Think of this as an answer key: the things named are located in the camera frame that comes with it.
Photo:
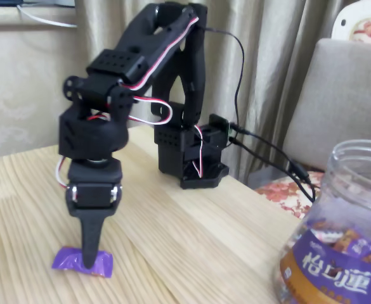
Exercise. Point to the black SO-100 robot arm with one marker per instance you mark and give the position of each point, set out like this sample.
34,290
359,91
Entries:
87,136

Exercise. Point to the clear plastic candy jar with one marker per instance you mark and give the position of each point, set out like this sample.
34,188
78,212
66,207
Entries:
331,278

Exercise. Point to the beige window sill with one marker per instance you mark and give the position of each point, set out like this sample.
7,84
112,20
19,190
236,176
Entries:
1,16

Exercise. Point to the floral seat cushion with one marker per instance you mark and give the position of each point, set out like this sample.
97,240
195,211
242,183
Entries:
280,193

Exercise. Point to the grey upholstered chair back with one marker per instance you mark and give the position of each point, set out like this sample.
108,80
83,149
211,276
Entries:
347,95

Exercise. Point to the white floral chair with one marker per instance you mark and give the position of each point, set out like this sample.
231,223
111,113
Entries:
369,28

